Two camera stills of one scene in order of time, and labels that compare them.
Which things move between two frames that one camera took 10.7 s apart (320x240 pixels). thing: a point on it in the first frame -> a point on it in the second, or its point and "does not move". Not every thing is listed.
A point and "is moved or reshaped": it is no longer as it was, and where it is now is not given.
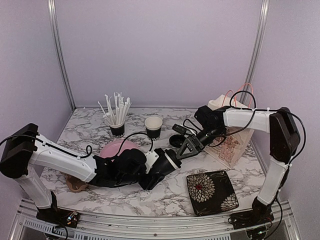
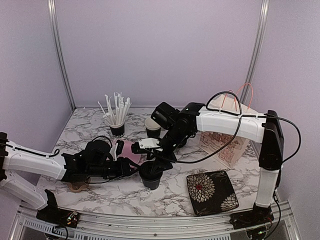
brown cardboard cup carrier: (75, 184) does not move
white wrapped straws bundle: (115, 114) does not move
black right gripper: (196, 142) -> (166, 165)
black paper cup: (167, 162) is moved or reshaped
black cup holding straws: (117, 131) does not move
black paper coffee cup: (153, 125) does not move
